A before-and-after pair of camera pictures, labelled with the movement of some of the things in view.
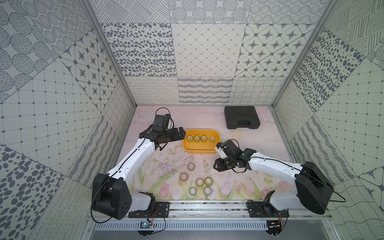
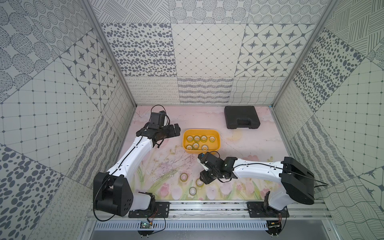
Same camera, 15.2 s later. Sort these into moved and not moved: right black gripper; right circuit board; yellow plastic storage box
Moved: right black gripper
Not moved: right circuit board; yellow plastic storage box
